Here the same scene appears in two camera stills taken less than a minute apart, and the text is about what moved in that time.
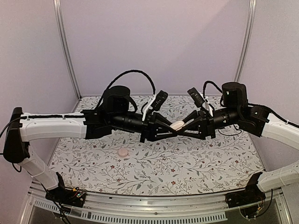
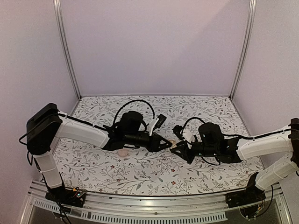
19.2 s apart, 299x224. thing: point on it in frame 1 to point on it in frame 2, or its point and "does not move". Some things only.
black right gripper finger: (194, 130) to (180, 153)
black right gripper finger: (191, 116) to (181, 147)
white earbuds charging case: (177, 125) to (173, 143)
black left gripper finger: (160, 119) to (162, 142)
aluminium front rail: (202, 208) does not move
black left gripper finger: (162, 135) to (163, 147)
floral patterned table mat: (118, 163) does not move
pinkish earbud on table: (123, 152) does not move
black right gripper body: (209, 123) to (190, 157)
